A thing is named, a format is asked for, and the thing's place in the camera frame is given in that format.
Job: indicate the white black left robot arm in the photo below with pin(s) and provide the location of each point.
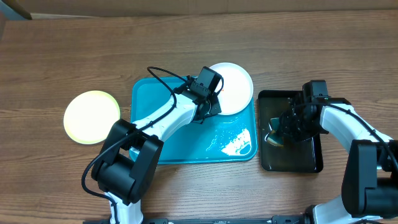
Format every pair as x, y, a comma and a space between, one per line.
130, 154

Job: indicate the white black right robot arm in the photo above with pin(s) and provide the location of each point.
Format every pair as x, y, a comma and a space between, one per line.
369, 187

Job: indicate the white plate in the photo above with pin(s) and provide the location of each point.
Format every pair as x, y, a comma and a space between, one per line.
238, 88

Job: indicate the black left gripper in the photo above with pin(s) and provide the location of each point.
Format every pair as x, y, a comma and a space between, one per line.
216, 107

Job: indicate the black water tray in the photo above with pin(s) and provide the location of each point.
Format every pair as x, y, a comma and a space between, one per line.
304, 157

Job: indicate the teal plastic tray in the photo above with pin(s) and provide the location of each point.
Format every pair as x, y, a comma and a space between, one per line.
219, 139

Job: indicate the yellow plate with sauce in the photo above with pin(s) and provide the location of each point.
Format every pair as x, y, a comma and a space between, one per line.
89, 117

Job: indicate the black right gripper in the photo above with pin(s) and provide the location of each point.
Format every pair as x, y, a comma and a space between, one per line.
289, 135

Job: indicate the green yellow sponge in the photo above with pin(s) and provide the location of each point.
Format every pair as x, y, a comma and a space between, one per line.
274, 137

